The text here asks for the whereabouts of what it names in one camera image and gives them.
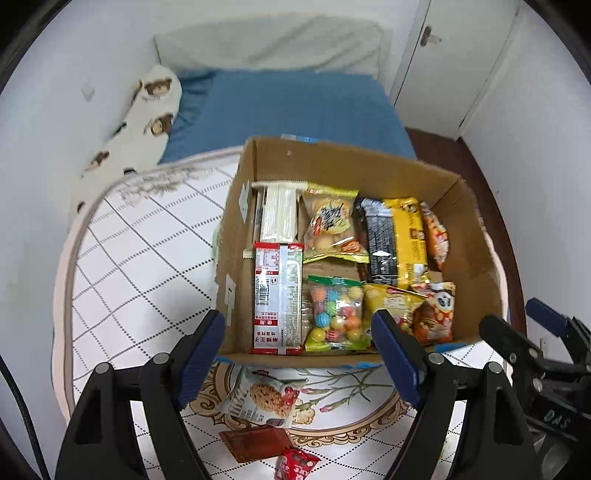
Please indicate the grey dotted pillow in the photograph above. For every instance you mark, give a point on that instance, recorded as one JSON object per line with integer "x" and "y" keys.
{"x": 272, "y": 46}

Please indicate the cream wafer packet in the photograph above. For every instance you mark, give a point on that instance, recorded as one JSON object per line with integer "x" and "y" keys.
{"x": 279, "y": 212}

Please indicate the yellow panda snack packet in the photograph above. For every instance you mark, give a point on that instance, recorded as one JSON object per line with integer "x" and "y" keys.
{"x": 392, "y": 302}

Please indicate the bear print pillow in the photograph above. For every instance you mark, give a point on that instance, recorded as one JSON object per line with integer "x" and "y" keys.
{"x": 138, "y": 120}

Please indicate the colourful candy ball bag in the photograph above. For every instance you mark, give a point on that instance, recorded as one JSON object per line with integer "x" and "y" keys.
{"x": 334, "y": 314}

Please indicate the small red snack packet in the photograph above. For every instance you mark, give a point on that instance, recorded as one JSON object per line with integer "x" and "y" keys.
{"x": 298, "y": 466}

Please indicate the small orange panda packet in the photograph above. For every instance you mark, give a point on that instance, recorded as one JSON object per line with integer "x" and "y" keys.
{"x": 434, "y": 318}

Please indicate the white grain bar packet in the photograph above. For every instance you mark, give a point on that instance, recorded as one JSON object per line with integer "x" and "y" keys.
{"x": 263, "y": 399}

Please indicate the cardboard box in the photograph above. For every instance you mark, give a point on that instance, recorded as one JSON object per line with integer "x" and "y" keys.
{"x": 351, "y": 166}

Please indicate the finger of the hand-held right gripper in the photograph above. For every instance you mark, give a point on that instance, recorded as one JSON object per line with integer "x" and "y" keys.
{"x": 508, "y": 341}
{"x": 549, "y": 318}

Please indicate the blue bed sheet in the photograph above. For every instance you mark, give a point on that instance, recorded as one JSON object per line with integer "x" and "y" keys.
{"x": 300, "y": 110}

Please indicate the black yellow snack packet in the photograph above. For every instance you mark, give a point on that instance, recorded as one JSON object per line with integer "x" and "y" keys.
{"x": 397, "y": 240}

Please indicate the yellow green cracker packet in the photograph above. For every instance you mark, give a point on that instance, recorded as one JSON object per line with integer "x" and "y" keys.
{"x": 330, "y": 221}

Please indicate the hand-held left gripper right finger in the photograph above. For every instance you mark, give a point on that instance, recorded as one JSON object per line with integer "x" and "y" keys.
{"x": 397, "y": 355}

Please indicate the white door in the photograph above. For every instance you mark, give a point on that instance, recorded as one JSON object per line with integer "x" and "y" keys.
{"x": 452, "y": 69}

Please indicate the floral checked quilt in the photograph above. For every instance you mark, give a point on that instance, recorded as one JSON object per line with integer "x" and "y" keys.
{"x": 138, "y": 277}

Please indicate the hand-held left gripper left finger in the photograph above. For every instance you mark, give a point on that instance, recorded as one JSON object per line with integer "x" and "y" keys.
{"x": 203, "y": 355}

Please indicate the long red white packet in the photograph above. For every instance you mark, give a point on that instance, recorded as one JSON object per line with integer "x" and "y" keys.
{"x": 277, "y": 300}

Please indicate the white wall outlet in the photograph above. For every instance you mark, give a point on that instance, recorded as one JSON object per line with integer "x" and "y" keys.
{"x": 87, "y": 92}

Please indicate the large orange panda packet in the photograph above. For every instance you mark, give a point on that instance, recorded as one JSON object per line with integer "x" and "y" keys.
{"x": 436, "y": 237}

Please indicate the brown snack packet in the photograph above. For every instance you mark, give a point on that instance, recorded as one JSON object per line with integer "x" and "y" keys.
{"x": 254, "y": 443}

